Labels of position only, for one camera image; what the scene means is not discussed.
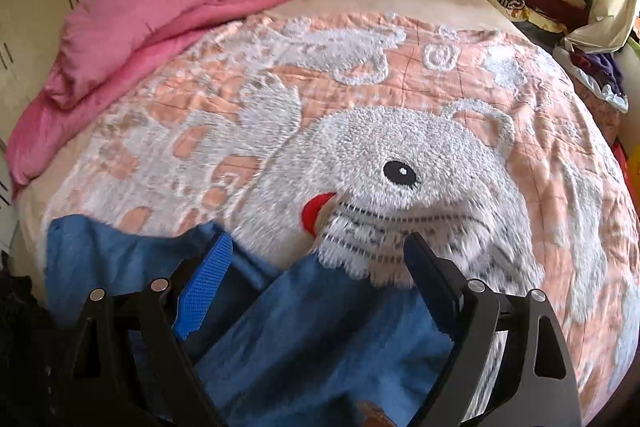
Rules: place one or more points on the purple cloth with white trim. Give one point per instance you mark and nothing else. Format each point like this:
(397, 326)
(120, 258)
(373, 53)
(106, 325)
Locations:
(600, 67)

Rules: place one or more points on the bear printed blanket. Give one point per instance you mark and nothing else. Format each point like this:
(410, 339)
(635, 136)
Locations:
(425, 167)

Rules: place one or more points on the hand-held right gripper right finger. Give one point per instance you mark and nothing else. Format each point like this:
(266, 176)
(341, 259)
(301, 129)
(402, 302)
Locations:
(431, 283)

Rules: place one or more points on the pink quilt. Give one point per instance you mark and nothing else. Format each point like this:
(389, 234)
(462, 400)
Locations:
(150, 22)

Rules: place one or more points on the blue denim pants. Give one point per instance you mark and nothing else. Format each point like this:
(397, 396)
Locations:
(310, 332)

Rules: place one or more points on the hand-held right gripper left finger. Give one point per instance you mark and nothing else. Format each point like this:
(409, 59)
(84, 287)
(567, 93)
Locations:
(205, 282)

